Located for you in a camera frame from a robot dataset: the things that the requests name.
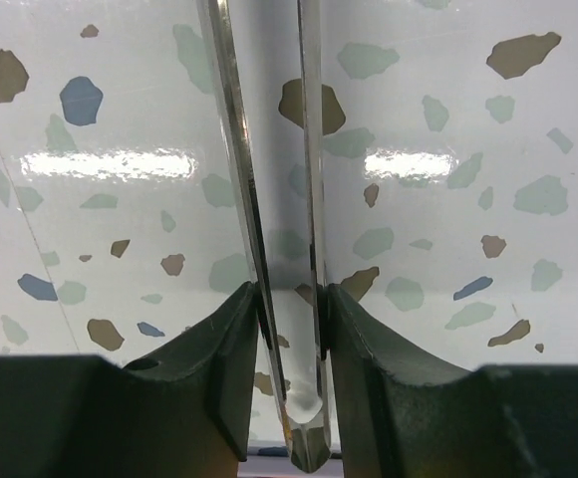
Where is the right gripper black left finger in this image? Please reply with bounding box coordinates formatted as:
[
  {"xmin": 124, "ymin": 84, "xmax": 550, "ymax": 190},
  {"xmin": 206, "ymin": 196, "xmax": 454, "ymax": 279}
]
[{"xmin": 0, "ymin": 283, "xmax": 259, "ymax": 477}]

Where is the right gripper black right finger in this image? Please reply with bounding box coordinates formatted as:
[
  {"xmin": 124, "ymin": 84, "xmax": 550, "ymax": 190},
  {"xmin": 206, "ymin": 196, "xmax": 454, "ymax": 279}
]
[{"xmin": 327, "ymin": 285, "xmax": 578, "ymax": 477}]

